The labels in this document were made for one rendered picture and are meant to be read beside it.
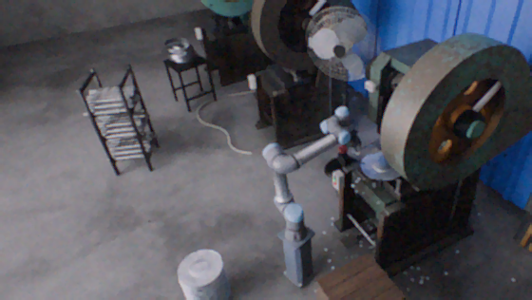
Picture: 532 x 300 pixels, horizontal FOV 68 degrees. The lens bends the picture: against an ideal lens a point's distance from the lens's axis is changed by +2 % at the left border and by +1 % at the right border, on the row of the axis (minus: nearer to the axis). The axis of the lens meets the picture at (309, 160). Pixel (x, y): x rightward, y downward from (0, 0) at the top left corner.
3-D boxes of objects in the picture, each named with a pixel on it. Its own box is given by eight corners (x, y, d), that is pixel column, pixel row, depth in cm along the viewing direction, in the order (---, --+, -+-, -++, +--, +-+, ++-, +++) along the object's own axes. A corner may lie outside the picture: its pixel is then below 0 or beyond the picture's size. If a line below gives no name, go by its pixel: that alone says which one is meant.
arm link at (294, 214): (291, 233, 247) (290, 218, 239) (282, 219, 257) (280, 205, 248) (308, 226, 251) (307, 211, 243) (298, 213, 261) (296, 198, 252)
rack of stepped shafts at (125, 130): (157, 171, 389) (124, 85, 329) (109, 177, 385) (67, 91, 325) (163, 145, 422) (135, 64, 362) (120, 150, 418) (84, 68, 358)
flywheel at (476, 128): (395, 159, 172) (513, 27, 162) (369, 136, 186) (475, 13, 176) (452, 206, 223) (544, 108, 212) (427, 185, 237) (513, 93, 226)
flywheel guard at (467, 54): (395, 212, 207) (416, 70, 156) (365, 181, 227) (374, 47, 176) (528, 151, 243) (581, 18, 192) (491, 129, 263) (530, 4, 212)
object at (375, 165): (403, 182, 246) (403, 181, 245) (357, 177, 252) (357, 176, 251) (406, 155, 267) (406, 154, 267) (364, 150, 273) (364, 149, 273)
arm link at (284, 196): (283, 220, 256) (270, 159, 220) (275, 206, 266) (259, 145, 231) (299, 213, 259) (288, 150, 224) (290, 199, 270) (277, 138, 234)
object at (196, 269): (227, 277, 249) (226, 276, 249) (180, 294, 241) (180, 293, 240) (217, 244, 270) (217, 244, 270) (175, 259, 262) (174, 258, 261)
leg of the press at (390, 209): (380, 283, 279) (391, 192, 222) (370, 271, 287) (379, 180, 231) (473, 233, 311) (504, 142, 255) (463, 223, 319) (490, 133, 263)
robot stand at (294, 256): (300, 289, 278) (296, 249, 249) (282, 274, 288) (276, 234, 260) (317, 272, 288) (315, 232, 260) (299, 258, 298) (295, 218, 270)
